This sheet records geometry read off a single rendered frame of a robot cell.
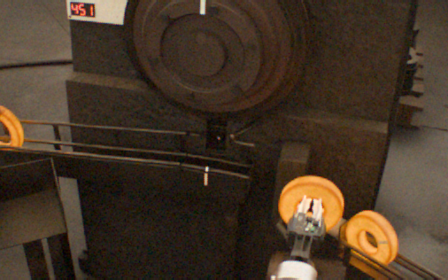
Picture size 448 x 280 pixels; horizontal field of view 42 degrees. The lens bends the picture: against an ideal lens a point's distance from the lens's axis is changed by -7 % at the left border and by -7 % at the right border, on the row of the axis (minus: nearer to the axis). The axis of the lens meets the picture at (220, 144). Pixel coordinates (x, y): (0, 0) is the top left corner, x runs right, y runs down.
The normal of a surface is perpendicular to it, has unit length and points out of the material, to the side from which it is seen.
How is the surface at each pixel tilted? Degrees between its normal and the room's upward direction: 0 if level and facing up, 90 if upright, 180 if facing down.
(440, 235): 0
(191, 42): 90
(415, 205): 0
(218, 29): 90
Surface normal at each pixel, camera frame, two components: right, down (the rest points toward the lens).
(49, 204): -0.04, -0.80
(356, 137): -0.25, 0.55
